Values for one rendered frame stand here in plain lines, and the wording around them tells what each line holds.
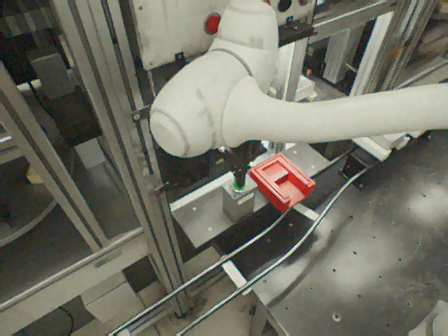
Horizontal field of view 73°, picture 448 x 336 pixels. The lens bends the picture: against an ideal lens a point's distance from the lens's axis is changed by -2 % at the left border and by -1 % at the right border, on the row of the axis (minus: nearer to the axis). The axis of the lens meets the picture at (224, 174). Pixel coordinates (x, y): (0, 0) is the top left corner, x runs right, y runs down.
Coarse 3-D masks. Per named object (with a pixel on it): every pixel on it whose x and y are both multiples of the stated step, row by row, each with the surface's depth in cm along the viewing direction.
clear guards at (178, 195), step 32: (320, 0) 71; (352, 0) 77; (384, 0) 86; (416, 0) 96; (320, 32) 78; (288, 64) 79; (384, 64) 110; (160, 160) 73; (192, 160) 81; (256, 160) 100; (192, 192) 90
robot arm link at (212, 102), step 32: (192, 64) 43; (224, 64) 42; (160, 96) 40; (192, 96) 39; (224, 96) 39; (256, 96) 40; (352, 96) 40; (384, 96) 39; (416, 96) 38; (160, 128) 40; (192, 128) 39; (224, 128) 40; (256, 128) 40; (288, 128) 39; (320, 128) 38; (352, 128) 39; (384, 128) 39; (416, 128) 40
